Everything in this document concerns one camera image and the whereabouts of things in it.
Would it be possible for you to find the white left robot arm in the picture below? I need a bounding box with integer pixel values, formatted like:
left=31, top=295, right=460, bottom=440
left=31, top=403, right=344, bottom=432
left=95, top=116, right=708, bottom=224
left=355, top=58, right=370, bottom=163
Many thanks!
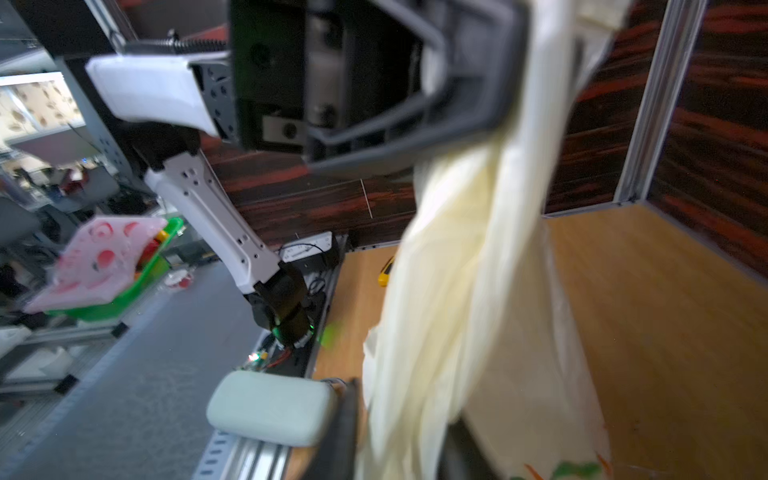
left=85, top=1, right=532, bottom=348

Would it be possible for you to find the metal base rail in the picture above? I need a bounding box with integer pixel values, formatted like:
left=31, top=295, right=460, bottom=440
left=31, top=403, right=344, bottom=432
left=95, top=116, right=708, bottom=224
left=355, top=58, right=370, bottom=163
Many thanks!
left=191, top=233, right=352, bottom=480

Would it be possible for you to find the white fruit-print plastic bag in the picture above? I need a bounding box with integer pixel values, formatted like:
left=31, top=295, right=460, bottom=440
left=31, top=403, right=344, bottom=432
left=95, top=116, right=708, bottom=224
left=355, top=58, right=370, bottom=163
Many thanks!
left=355, top=1, right=630, bottom=479

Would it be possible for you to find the green crate outside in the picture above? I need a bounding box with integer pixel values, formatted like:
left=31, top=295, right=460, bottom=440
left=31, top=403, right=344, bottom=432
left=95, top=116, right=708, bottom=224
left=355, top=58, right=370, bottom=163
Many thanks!
left=25, top=216, right=184, bottom=321

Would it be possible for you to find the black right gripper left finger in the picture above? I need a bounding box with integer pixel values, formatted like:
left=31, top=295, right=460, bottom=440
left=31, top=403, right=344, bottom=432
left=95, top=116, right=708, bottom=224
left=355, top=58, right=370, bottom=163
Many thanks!
left=302, top=378, right=360, bottom=480

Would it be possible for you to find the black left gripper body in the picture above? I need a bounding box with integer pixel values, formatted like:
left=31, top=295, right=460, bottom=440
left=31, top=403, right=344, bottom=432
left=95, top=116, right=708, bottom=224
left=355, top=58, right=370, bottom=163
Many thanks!
left=229, top=1, right=432, bottom=162

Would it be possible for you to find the pale green cylinder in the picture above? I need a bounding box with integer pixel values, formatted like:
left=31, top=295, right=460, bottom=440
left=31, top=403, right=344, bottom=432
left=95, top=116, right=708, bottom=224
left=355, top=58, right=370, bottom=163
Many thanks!
left=206, top=370, right=338, bottom=447

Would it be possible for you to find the white power adapter box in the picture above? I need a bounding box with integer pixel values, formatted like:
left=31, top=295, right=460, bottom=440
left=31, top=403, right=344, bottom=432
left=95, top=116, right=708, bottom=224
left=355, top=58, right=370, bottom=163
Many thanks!
left=277, top=231, right=335, bottom=263

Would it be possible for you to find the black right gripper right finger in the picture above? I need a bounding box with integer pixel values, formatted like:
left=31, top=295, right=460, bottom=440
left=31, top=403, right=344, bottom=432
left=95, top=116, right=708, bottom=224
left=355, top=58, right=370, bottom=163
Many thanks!
left=437, top=418, right=498, bottom=480

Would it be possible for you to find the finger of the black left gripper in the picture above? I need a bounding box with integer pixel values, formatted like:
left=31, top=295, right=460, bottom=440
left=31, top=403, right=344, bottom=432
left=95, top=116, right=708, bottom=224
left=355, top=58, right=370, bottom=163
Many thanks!
left=304, top=1, right=531, bottom=177

